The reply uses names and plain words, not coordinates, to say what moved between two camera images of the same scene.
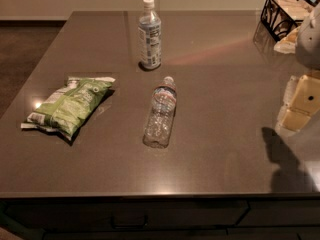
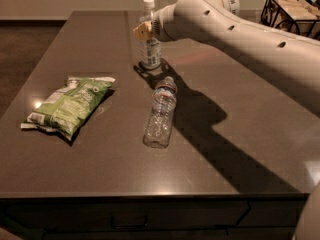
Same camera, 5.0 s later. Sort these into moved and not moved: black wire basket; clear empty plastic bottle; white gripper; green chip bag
Moved: white gripper
Not moved: green chip bag; clear empty plastic bottle; black wire basket
